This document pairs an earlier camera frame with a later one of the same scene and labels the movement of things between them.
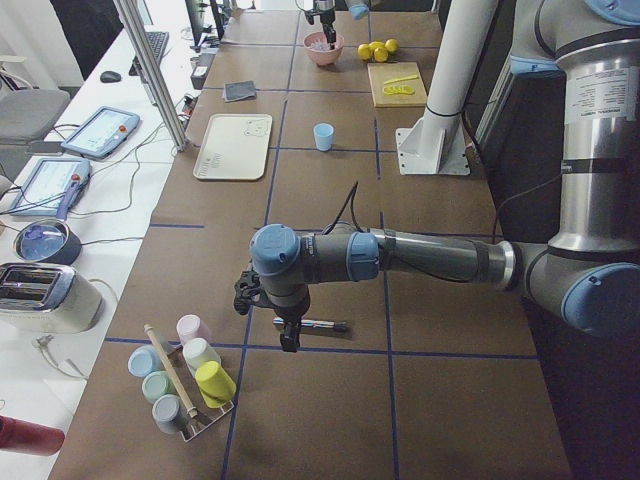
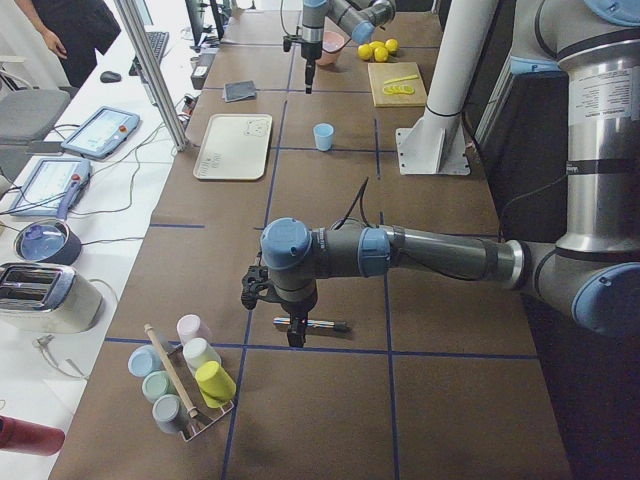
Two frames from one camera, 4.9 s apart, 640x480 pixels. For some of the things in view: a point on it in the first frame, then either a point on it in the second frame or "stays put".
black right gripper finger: [331, 35] to [309, 73]
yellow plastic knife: [411, 77] stays put
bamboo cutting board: [397, 84] stays put
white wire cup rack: [206, 415] stays put
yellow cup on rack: [216, 386] stays put
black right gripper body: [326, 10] to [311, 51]
